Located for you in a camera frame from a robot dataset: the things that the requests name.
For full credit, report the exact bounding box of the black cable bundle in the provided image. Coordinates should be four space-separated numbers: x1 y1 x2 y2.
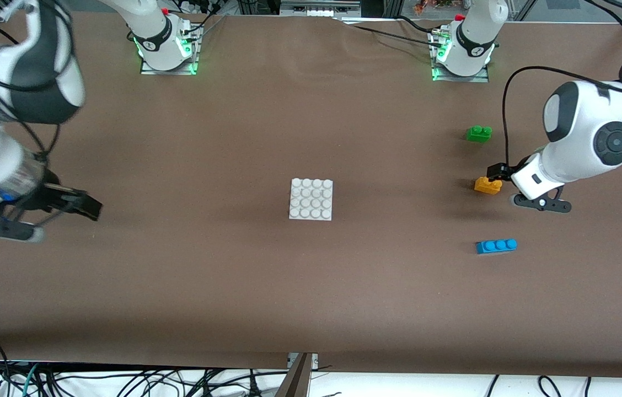
170 0 229 39

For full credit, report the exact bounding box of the orange brown background object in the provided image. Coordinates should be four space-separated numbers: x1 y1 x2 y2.
415 0 455 14

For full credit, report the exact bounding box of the brown table cover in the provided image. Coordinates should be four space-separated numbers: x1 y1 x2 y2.
0 10 622 379

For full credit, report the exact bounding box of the blue toy block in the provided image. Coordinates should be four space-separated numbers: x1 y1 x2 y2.
476 239 517 255

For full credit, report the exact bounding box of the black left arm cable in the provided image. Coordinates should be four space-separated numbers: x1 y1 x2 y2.
501 0 622 171

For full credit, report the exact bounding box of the teal floor cable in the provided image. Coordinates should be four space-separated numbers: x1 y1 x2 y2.
22 363 40 397

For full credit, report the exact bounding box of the yellow toy block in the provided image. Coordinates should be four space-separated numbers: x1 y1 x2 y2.
475 176 503 195

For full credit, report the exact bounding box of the short black base cable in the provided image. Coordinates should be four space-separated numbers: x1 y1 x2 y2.
396 15 449 35

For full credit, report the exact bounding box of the aluminium profile post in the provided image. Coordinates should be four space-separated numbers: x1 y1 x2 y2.
275 353 312 397

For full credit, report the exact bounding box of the black looped thin cable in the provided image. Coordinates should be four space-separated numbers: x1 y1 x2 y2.
537 376 562 397

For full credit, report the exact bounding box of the white power strip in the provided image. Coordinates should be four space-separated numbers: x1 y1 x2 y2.
281 0 361 17

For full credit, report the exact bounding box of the white studded base plate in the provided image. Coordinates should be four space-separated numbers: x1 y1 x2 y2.
289 179 334 221

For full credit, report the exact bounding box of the long black base cable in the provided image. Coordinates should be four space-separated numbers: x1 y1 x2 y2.
351 24 444 49

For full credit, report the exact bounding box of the small metal bracket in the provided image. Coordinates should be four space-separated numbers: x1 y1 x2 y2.
287 353 318 369

